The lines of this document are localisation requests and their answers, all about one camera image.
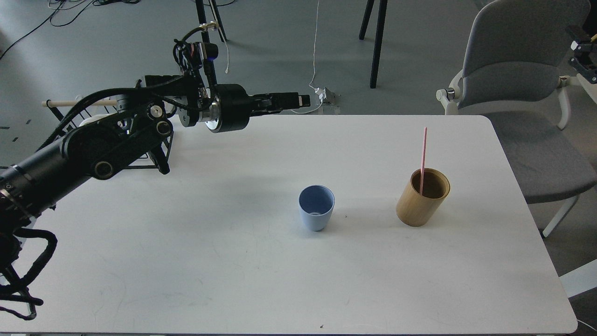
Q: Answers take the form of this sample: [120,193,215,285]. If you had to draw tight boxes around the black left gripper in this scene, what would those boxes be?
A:
[205,84,311,133]

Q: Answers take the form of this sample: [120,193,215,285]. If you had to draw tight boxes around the blue plastic cup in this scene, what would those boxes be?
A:
[298,185,335,232]

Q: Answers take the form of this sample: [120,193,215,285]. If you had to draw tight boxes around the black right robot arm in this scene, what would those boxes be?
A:
[566,26,597,102]

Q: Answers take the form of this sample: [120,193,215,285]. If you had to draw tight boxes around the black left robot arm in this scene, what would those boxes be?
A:
[0,22,311,321]

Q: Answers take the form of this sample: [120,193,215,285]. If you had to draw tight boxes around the white power adapter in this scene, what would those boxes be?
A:
[315,87,338,114]

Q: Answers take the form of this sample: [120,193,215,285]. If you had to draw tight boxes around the black table leg right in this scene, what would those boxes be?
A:
[358,0,388,89]

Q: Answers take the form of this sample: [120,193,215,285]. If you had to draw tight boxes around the bamboo cylinder holder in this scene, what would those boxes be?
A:
[395,168,451,227]

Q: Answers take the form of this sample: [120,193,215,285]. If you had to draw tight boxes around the white mug lying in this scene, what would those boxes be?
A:
[78,113,109,127]

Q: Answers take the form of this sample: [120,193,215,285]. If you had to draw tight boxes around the grey office chair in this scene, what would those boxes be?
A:
[436,0,596,238]

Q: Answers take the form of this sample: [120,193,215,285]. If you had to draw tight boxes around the white floor cable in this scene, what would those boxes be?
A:
[219,0,327,115]

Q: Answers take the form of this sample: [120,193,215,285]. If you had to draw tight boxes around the black wire mug rack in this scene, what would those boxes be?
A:
[47,98,174,169]

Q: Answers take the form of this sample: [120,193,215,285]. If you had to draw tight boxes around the black floor cables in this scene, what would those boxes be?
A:
[0,0,140,59]

